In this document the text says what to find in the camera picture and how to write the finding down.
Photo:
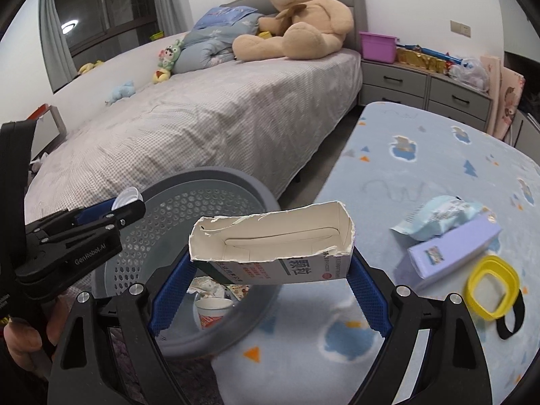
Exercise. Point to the pink folded foam mat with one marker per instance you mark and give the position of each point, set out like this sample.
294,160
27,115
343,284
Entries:
506,97

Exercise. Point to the beige wall switch plate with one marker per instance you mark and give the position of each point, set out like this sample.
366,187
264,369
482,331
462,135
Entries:
460,28

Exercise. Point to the light blue snack packet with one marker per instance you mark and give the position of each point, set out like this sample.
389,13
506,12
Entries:
438,215

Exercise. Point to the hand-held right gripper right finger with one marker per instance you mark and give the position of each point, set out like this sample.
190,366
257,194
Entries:
371,299

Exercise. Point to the grey perforated plastic basket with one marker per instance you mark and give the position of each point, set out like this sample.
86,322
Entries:
177,215

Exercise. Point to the white paper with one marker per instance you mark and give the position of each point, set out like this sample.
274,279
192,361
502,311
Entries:
206,287

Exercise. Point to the clear plastic bag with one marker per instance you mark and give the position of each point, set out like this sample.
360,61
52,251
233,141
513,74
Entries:
470,74

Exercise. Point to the blue red long object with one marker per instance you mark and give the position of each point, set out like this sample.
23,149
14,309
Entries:
430,52

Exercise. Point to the white red paper bag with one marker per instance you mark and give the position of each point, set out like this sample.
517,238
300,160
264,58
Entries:
46,135

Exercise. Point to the dark window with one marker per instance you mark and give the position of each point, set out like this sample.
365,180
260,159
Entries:
109,4

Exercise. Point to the grey drawer cabinet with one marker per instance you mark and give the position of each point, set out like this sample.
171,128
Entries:
405,86

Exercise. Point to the yellow plush toy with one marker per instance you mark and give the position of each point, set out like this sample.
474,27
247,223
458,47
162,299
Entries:
89,67

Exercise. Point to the small yellow green toy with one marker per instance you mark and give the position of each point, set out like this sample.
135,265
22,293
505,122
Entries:
157,35

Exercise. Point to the green plush doll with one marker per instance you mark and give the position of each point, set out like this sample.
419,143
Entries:
168,61

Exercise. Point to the clear plastic lid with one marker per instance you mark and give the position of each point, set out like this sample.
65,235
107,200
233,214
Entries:
128,196

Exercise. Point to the light purple box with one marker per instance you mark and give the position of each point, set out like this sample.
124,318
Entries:
451,249

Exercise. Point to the purple plastic bin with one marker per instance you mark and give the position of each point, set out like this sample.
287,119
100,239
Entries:
377,48

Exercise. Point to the grey curtain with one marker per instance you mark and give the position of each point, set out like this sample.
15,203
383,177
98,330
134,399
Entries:
57,38
171,0

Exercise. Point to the light blue quilt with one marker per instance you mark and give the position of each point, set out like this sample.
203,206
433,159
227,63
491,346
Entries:
211,48

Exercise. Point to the person's left hand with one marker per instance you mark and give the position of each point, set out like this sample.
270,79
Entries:
25,337

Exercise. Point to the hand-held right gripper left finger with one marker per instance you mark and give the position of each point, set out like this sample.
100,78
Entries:
168,299

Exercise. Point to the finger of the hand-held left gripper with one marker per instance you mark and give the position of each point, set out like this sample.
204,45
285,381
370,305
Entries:
99,211
126,213

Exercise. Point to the large beige teddy bear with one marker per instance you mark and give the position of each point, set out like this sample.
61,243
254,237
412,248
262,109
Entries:
316,21

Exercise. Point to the beige printed wrapper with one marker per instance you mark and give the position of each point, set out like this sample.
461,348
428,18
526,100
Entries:
240,293

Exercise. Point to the red white paper cup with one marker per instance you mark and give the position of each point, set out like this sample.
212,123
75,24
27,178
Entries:
213,314

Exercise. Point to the blue printed pillow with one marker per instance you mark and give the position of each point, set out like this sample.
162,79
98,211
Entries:
225,17

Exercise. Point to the gold gift box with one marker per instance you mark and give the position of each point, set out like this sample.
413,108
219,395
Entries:
422,61

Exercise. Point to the grey bed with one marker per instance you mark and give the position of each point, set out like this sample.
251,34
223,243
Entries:
190,126

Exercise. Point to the torn white carton box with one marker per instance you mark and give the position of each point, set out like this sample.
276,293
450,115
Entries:
274,240

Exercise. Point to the light blue plush toy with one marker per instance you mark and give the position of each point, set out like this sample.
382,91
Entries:
120,93

